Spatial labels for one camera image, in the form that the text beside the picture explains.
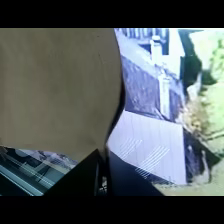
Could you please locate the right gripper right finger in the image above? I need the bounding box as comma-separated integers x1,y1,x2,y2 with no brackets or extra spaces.
106,150,165,197

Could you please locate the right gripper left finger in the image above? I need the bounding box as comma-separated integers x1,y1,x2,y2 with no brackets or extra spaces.
44,148,103,197

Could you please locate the brown garment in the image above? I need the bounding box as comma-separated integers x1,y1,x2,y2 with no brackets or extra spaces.
0,28,125,164

